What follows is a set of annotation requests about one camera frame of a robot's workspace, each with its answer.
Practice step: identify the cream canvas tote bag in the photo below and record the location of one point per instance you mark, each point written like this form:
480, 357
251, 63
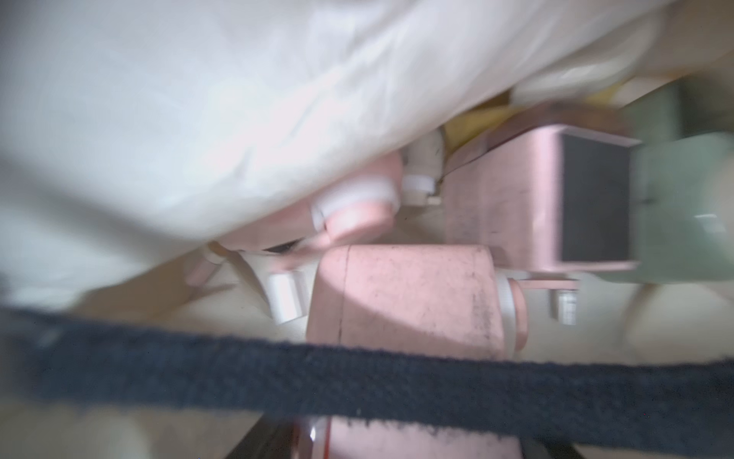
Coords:
133, 132

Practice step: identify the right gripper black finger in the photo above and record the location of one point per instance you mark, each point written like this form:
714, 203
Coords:
270, 438

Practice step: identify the pink pencil sharpener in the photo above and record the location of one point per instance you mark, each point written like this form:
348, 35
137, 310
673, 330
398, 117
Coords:
434, 300
549, 193

